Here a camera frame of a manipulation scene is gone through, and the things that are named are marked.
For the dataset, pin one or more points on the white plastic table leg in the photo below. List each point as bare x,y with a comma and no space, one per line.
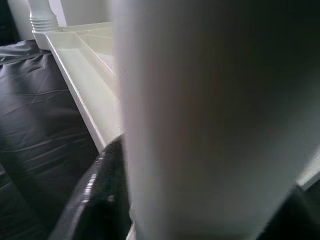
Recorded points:
42,17
212,112

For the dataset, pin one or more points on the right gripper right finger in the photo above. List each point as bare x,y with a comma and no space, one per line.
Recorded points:
297,220

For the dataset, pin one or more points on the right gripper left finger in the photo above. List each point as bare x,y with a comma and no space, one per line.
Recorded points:
100,200

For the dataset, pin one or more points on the black cloth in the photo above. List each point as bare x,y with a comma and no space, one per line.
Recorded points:
37,125

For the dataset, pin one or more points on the white plastic table top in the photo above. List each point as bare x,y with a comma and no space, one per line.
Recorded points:
87,82

